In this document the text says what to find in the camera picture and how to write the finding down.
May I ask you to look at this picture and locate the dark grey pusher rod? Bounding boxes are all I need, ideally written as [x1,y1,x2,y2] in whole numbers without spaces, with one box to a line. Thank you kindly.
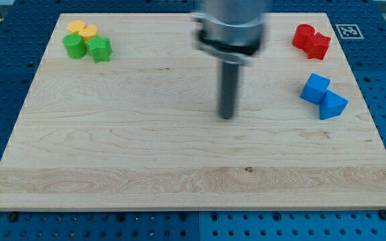
[218,61,239,119]

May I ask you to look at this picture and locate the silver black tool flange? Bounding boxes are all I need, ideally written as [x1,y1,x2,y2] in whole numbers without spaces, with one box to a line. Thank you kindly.
[190,12,265,65]

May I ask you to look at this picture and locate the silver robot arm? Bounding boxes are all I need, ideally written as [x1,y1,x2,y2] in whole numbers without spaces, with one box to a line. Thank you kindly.
[192,0,267,119]

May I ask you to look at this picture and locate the blue cube block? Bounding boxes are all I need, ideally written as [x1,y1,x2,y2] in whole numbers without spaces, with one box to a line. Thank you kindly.
[300,74,331,104]

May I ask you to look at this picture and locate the blue triangle block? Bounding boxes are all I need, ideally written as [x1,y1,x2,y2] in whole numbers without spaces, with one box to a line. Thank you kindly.
[320,90,348,120]

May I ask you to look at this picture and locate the red cylinder block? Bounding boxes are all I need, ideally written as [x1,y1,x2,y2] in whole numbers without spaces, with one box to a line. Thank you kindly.
[292,23,315,49]

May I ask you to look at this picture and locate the red star block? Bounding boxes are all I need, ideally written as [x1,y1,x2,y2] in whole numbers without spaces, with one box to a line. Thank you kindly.
[304,32,331,60]

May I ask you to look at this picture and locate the light wooden board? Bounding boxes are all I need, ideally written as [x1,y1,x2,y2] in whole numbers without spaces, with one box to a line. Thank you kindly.
[0,13,386,212]

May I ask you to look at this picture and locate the black white fiducial tag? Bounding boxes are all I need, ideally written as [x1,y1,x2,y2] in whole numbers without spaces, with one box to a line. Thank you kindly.
[336,23,364,39]

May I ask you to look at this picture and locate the green star block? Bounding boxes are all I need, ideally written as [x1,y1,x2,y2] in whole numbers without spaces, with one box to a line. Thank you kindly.
[85,35,113,63]

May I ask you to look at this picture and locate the yellow cylinder block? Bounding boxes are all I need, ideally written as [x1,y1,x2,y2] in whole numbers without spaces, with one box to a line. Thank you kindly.
[78,24,98,41]

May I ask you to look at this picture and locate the green cylinder block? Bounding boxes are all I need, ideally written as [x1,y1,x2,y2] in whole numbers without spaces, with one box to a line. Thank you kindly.
[62,33,86,59]

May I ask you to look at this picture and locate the yellow hexagon block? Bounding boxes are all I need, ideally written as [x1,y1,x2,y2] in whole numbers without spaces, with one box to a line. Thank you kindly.
[66,20,87,33]

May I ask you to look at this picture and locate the black bolt front right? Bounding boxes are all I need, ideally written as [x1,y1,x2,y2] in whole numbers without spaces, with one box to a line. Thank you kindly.
[379,210,386,220]

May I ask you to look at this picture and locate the black bolt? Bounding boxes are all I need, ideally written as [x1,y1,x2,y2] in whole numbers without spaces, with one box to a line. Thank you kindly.
[379,210,386,220]
[7,212,19,223]

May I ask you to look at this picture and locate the black bolt front left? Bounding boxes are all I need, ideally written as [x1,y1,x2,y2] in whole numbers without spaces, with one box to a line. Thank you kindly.
[7,212,19,223]

